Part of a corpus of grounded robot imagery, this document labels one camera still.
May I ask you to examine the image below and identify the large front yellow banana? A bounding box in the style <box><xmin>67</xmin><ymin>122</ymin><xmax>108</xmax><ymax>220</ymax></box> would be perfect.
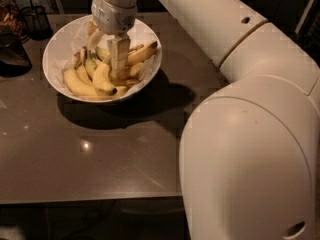
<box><xmin>92</xmin><ymin>62</ymin><xmax>117</xmax><ymax>95</ymax></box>

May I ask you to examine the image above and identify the small middle yellow banana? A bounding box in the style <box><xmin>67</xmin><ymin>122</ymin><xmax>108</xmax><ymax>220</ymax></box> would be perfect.
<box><xmin>116</xmin><ymin>62</ymin><xmax>143</xmax><ymax>80</ymax></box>

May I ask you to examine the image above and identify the dark pitcher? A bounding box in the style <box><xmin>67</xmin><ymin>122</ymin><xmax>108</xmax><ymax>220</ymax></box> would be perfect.
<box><xmin>0</xmin><ymin>33</ymin><xmax>32</xmax><ymax>77</ymax></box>

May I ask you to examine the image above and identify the black mesh pen holder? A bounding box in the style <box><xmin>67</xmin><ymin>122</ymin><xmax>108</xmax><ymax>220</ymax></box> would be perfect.
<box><xmin>21</xmin><ymin>0</ymin><xmax>53</xmax><ymax>40</ymax></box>

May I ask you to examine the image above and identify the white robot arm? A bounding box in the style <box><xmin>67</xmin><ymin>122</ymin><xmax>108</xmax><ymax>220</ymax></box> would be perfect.
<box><xmin>92</xmin><ymin>0</ymin><xmax>320</xmax><ymax>240</ymax></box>

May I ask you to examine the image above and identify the left lying yellow banana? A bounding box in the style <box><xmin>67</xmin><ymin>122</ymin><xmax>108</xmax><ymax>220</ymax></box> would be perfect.
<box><xmin>63</xmin><ymin>68</ymin><xmax>97</xmax><ymax>96</ymax></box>

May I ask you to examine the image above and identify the top right yellow banana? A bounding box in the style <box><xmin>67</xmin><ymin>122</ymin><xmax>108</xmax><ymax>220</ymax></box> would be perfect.
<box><xmin>126</xmin><ymin>41</ymin><xmax>158</xmax><ymax>66</ymax></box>

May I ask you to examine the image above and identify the green-tipped back banana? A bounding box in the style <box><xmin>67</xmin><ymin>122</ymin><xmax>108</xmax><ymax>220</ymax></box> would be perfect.
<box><xmin>95</xmin><ymin>47</ymin><xmax>110</xmax><ymax>62</ymax></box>

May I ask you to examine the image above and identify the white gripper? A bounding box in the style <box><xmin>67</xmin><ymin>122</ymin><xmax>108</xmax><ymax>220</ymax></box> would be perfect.
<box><xmin>86</xmin><ymin>0</ymin><xmax>137</xmax><ymax>72</ymax></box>

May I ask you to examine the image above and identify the white bowl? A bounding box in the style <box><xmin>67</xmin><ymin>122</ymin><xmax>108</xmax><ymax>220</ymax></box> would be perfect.
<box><xmin>42</xmin><ymin>14</ymin><xmax>164</xmax><ymax>105</ymax></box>

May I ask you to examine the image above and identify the greenish upright banana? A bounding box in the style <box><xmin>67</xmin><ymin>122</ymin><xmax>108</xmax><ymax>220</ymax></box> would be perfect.
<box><xmin>82</xmin><ymin>46</ymin><xmax>97</xmax><ymax>78</ymax></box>

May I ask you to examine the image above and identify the dark glass jar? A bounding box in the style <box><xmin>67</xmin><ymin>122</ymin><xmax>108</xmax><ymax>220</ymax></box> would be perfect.
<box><xmin>0</xmin><ymin>0</ymin><xmax>29</xmax><ymax>43</ymax></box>

